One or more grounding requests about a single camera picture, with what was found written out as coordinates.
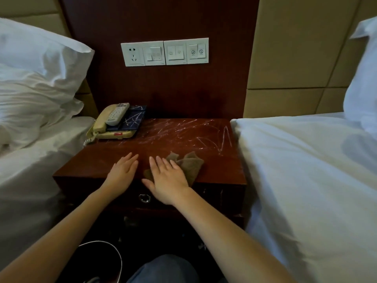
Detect person's right hand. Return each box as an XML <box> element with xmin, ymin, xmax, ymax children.
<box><xmin>141</xmin><ymin>156</ymin><xmax>192</xmax><ymax>206</ymax></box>

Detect person's left hand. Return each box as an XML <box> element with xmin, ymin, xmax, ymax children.
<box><xmin>101</xmin><ymin>152</ymin><xmax>139</xmax><ymax>195</ymax></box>

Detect brown cleaning cloth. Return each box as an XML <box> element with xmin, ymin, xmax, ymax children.
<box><xmin>143</xmin><ymin>151</ymin><xmax>205</xmax><ymax>187</ymax></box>

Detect beige telephone cord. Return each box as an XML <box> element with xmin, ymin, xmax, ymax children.
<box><xmin>83</xmin><ymin>132</ymin><xmax>98</xmax><ymax>148</ymax></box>

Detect dark blue scribbled pouch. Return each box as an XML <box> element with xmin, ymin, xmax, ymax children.
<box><xmin>106</xmin><ymin>105</ymin><xmax>147</xmax><ymax>132</ymax></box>

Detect yellow corded telephone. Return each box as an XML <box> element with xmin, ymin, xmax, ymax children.
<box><xmin>85</xmin><ymin>103</ymin><xmax>142</xmax><ymax>141</ymax></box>

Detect white remote control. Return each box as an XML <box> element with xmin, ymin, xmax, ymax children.
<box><xmin>105</xmin><ymin>103</ymin><xmax>130</xmax><ymax>127</ymax></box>

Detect person's left forearm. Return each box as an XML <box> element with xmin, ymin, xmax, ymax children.
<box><xmin>0</xmin><ymin>185</ymin><xmax>118</xmax><ymax>283</ymax></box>

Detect person's right forearm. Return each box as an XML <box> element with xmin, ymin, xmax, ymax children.
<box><xmin>172</xmin><ymin>187</ymin><xmax>295</xmax><ymax>283</ymax></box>

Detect person's blue jeans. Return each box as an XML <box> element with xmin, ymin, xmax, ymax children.
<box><xmin>126</xmin><ymin>254</ymin><xmax>204</xmax><ymax>283</ymax></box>

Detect dark wooden nightstand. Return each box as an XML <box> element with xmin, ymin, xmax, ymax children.
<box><xmin>52</xmin><ymin>118</ymin><xmax>248</xmax><ymax>227</ymax></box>

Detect black metal-rimmed trash bin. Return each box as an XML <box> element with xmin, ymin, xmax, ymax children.
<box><xmin>56</xmin><ymin>241</ymin><xmax>123</xmax><ymax>283</ymax></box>

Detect white bed sheet mattress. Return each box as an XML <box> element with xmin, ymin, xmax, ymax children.
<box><xmin>0</xmin><ymin>116</ymin><xmax>96</xmax><ymax>268</ymax></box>

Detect crumpled white pillow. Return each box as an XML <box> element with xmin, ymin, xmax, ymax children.
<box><xmin>0</xmin><ymin>64</ymin><xmax>84</xmax><ymax>152</ymax></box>

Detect white bed cover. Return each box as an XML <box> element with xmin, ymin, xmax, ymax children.
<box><xmin>229</xmin><ymin>112</ymin><xmax>377</xmax><ymax>283</ymax></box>

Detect beige padded headboard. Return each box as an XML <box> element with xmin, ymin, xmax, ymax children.
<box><xmin>243</xmin><ymin>0</ymin><xmax>377</xmax><ymax>119</ymax></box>

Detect white pillow left bed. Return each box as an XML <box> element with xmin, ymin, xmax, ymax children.
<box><xmin>0</xmin><ymin>0</ymin><xmax>99</xmax><ymax>118</ymax></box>

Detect white socket and switch panel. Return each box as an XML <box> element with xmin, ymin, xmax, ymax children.
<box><xmin>121</xmin><ymin>41</ymin><xmax>164</xmax><ymax>68</ymax></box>

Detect white four-button switch panel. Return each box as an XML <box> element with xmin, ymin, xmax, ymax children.
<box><xmin>163</xmin><ymin>38</ymin><xmax>210</xmax><ymax>66</ymax></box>

